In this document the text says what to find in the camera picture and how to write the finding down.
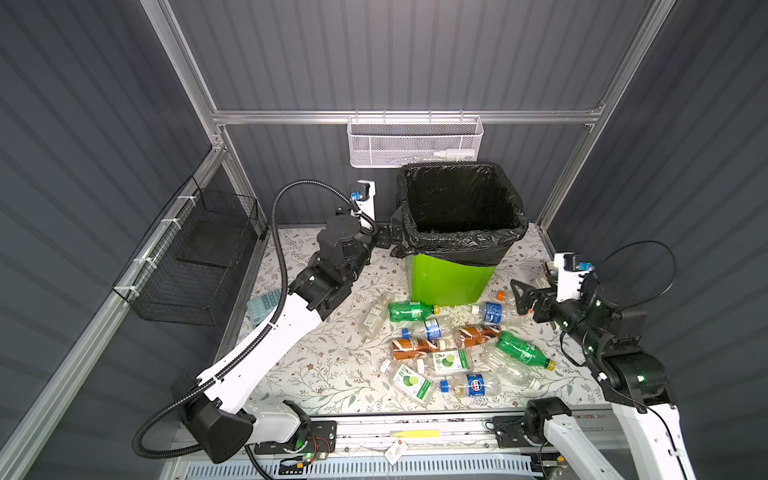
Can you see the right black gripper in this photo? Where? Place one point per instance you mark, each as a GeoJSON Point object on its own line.
{"type": "Point", "coordinates": [521, 302]}

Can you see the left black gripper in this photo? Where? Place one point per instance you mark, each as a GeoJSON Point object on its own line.
{"type": "Point", "coordinates": [381, 239]}

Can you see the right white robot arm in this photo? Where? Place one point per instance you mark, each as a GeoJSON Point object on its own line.
{"type": "Point", "coordinates": [638, 391]}

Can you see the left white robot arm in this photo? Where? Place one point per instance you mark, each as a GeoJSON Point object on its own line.
{"type": "Point", "coordinates": [221, 419]}

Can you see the blue label bottle near bin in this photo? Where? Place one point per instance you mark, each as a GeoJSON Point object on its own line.
{"type": "Point", "coordinates": [491, 313]}

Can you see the green bin with black liner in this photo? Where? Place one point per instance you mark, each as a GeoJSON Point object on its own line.
{"type": "Point", "coordinates": [460, 219]}

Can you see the green bottle near bin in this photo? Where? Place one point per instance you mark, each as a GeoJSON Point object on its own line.
{"type": "Point", "coordinates": [411, 311]}

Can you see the green bottle right side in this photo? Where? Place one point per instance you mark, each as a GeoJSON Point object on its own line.
{"type": "Point", "coordinates": [524, 351]}

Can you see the brown tea bottle right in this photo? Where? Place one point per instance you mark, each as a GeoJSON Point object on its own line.
{"type": "Point", "coordinates": [468, 336]}

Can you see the brown tea bottle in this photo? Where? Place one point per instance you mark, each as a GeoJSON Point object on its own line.
{"type": "Point", "coordinates": [404, 349]}
{"type": "Point", "coordinates": [468, 336]}

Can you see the clear bottle green-white label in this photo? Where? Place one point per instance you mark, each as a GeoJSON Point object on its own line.
{"type": "Point", "coordinates": [376, 316]}

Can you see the lime label bottle upper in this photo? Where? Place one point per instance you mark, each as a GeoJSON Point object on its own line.
{"type": "Point", "coordinates": [444, 363]}

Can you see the lime label bottle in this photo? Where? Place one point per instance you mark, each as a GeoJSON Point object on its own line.
{"type": "Point", "coordinates": [444, 363]}
{"type": "Point", "coordinates": [412, 384]}

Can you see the blue label bottle front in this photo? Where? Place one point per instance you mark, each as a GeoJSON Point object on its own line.
{"type": "Point", "coordinates": [471, 384]}

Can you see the clear bottle blue label centre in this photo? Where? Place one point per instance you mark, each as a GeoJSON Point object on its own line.
{"type": "Point", "coordinates": [431, 330]}

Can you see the brown tea bottle left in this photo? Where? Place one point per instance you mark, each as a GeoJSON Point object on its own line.
{"type": "Point", "coordinates": [404, 349]}

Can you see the lime label bottle lower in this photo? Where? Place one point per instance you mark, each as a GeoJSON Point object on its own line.
{"type": "Point", "coordinates": [412, 384]}

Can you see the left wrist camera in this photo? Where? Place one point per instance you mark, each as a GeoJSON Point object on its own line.
{"type": "Point", "coordinates": [363, 192]}

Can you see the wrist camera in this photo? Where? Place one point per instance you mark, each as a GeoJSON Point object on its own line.
{"type": "Point", "coordinates": [571, 271]}
{"type": "Point", "coordinates": [363, 192]}

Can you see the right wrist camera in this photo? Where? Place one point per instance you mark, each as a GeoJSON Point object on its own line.
{"type": "Point", "coordinates": [571, 271]}

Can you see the white wire wall basket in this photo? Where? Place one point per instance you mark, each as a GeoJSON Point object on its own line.
{"type": "Point", "coordinates": [383, 143]}

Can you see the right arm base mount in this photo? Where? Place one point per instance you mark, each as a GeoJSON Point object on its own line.
{"type": "Point", "coordinates": [517, 431]}

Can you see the white tag on rail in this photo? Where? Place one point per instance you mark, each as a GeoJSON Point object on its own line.
{"type": "Point", "coordinates": [394, 453]}

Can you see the black wire wall basket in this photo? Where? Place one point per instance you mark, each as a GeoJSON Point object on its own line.
{"type": "Point", "coordinates": [194, 259]}

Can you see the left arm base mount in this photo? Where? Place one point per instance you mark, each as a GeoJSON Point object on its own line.
{"type": "Point", "coordinates": [318, 436]}

